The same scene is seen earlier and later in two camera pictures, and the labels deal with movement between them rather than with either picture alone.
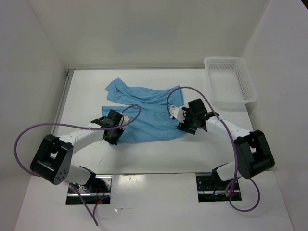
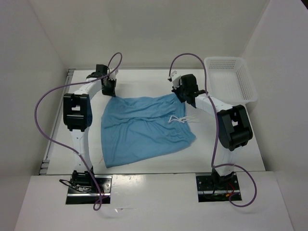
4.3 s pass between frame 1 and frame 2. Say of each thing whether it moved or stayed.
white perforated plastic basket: stayed
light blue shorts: moved
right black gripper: moved
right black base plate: stayed
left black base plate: stayed
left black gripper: moved
